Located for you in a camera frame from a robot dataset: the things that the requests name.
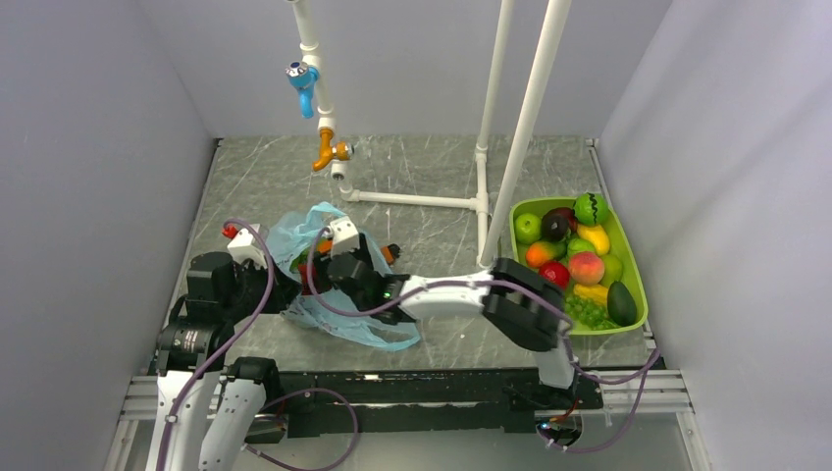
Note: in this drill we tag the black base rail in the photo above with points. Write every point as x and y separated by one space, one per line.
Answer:
508 399

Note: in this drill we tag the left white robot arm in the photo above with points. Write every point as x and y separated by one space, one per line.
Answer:
204 407

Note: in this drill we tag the fake red pomegranate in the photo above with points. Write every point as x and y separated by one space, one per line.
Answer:
556 273

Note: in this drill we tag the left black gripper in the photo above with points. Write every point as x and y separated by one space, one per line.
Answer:
286 289

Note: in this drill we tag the white PVC pipe frame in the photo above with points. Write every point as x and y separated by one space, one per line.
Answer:
490 217

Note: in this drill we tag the fake watermelon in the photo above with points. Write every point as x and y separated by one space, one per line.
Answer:
591 209

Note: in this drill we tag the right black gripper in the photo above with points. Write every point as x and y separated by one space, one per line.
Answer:
362 252

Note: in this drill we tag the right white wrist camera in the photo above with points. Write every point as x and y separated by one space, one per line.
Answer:
344 235

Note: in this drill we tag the green plastic basket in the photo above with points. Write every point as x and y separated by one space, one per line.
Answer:
620 247

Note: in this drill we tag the fake dark purple fruit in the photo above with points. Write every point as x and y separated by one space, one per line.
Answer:
558 224

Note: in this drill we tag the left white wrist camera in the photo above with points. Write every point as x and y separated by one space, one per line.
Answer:
244 247

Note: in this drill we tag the black orange clip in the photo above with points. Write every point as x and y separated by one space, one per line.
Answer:
391 253

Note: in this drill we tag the fake pale green pear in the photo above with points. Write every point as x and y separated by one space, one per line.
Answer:
613 269

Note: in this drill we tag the fake yellow lemon in basket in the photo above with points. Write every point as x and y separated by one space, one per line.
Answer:
597 236

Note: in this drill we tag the fake yellow banana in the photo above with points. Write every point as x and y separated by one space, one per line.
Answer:
597 294

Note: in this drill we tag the fake green grapes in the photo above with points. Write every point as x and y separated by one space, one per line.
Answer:
588 314

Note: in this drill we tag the fake orange fruit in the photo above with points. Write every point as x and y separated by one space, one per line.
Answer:
324 247

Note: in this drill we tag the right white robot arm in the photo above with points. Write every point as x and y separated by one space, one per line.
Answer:
523 306

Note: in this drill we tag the fake mango orange green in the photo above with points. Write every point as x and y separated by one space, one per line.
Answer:
543 251

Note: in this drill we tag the fake peach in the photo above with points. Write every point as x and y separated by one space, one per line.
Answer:
586 268

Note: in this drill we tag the fake lime green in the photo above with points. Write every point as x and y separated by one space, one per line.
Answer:
578 245

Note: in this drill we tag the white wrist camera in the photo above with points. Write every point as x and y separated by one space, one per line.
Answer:
244 247
344 235

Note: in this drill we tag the fake green apple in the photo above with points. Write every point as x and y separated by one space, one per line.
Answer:
527 228

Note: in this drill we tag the fake avocado dark green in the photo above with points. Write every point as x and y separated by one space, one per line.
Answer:
621 306

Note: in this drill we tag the blue plastic tap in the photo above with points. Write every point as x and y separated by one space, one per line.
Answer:
303 78

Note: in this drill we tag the orange plastic tap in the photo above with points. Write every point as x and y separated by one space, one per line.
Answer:
330 151

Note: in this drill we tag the light blue plastic bag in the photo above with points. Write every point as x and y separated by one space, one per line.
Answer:
288 242

